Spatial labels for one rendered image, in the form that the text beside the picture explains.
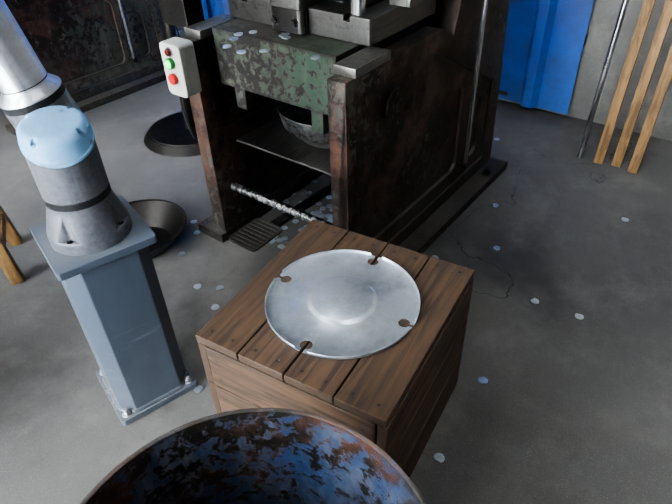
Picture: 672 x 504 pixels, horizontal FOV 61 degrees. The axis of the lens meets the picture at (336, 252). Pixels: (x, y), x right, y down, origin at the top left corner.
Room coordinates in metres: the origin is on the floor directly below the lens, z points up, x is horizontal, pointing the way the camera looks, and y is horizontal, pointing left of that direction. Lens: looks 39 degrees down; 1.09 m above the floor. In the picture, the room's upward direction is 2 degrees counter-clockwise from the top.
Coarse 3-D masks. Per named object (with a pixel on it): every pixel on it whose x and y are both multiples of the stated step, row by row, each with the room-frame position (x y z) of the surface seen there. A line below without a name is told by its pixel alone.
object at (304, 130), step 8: (280, 104) 1.58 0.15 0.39; (288, 104) 1.62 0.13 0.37; (280, 112) 1.55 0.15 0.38; (288, 112) 1.60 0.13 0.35; (296, 112) 1.62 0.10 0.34; (304, 112) 1.64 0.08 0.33; (288, 120) 1.44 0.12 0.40; (296, 120) 1.59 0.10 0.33; (304, 120) 1.61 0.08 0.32; (288, 128) 1.46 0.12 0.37; (296, 128) 1.43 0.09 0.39; (304, 128) 1.41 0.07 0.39; (296, 136) 1.45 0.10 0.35; (304, 136) 1.42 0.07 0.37; (312, 136) 1.40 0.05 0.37; (320, 136) 1.39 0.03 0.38; (328, 136) 1.39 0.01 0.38; (312, 144) 1.45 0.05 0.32; (320, 144) 1.42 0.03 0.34; (328, 144) 1.41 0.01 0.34
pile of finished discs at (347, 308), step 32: (320, 256) 0.91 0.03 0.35; (352, 256) 0.90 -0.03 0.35; (288, 288) 0.81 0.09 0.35; (320, 288) 0.80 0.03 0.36; (352, 288) 0.80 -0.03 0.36; (384, 288) 0.80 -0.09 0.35; (416, 288) 0.80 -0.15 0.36; (288, 320) 0.73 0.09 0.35; (320, 320) 0.73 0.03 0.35; (352, 320) 0.72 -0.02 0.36; (384, 320) 0.72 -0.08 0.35; (416, 320) 0.71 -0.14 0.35; (320, 352) 0.65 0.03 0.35; (352, 352) 0.65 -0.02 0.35
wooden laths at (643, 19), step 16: (624, 0) 1.92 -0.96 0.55; (624, 16) 1.92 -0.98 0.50; (640, 16) 1.88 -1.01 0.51; (640, 32) 1.87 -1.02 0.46; (656, 32) 1.85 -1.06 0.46; (608, 48) 1.92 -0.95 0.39; (656, 48) 1.83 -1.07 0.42; (608, 64) 1.90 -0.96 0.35; (624, 64) 1.87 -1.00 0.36; (624, 80) 1.85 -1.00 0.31; (640, 80) 1.83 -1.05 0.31; (624, 96) 1.85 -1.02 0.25; (640, 96) 1.82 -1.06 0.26; (656, 96) 1.78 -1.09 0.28; (592, 112) 1.88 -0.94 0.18; (656, 112) 1.76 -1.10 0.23; (608, 128) 1.84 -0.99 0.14; (624, 128) 1.82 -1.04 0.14; (608, 144) 1.82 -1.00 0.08; (624, 144) 1.80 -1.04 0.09; (640, 144) 1.76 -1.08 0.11; (640, 160) 1.75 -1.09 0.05
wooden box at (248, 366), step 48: (336, 240) 0.96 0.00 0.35; (432, 288) 0.80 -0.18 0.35; (240, 336) 0.70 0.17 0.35; (432, 336) 0.68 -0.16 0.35; (240, 384) 0.66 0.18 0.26; (288, 384) 0.60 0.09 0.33; (336, 384) 0.58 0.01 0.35; (384, 384) 0.58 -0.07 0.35; (432, 384) 0.68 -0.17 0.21; (384, 432) 0.51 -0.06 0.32
